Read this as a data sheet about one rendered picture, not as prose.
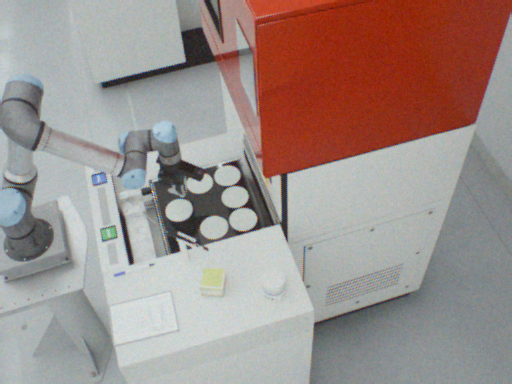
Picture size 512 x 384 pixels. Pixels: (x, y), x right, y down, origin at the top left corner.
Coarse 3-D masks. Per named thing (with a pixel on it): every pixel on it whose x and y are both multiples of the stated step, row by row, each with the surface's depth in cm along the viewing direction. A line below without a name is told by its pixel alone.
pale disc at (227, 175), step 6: (222, 168) 229; (228, 168) 229; (234, 168) 228; (216, 174) 227; (222, 174) 227; (228, 174) 227; (234, 174) 227; (216, 180) 225; (222, 180) 225; (228, 180) 225; (234, 180) 225
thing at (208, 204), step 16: (240, 176) 226; (160, 192) 223; (192, 192) 222; (208, 192) 222; (160, 208) 218; (208, 208) 217; (224, 208) 217; (256, 208) 216; (176, 224) 213; (192, 224) 213; (256, 224) 212; (176, 240) 209; (208, 240) 208
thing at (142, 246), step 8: (136, 200) 223; (144, 216) 219; (128, 224) 217; (136, 224) 216; (144, 224) 216; (128, 232) 214; (136, 232) 214; (144, 232) 214; (136, 240) 212; (144, 240) 212; (152, 240) 212; (136, 248) 210; (144, 248) 210; (152, 248) 210; (136, 256) 208; (144, 256) 208; (152, 256) 208
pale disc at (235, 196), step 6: (234, 186) 223; (228, 192) 221; (234, 192) 221; (240, 192) 221; (246, 192) 221; (222, 198) 220; (228, 198) 220; (234, 198) 219; (240, 198) 219; (246, 198) 219; (228, 204) 218; (234, 204) 218; (240, 204) 218
